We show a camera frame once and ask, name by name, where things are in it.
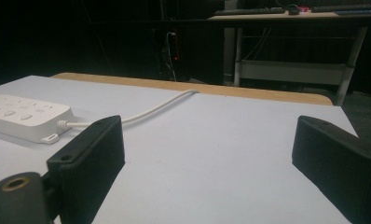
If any white power strip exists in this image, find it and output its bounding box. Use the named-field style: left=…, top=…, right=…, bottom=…
left=0, top=93, right=76, bottom=145

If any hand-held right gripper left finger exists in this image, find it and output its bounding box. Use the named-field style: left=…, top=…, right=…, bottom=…
left=46, top=115, right=126, bottom=224

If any black keyboard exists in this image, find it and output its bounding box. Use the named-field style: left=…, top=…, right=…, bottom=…
left=309, top=3, right=371, bottom=14
left=213, top=7, right=287, bottom=17

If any white metal frame desk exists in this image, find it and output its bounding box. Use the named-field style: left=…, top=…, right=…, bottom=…
left=207, top=10, right=371, bottom=106

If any white mat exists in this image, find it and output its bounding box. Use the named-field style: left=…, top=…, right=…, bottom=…
left=0, top=75, right=371, bottom=224

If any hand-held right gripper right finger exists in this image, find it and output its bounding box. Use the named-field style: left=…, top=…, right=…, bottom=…
left=291, top=115, right=371, bottom=224

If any dark equipment with red light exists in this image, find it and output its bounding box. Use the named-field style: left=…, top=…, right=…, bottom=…
left=152, top=27, right=183, bottom=82

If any white power strip cable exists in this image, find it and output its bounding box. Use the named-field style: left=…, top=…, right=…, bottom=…
left=56, top=89, right=200, bottom=130

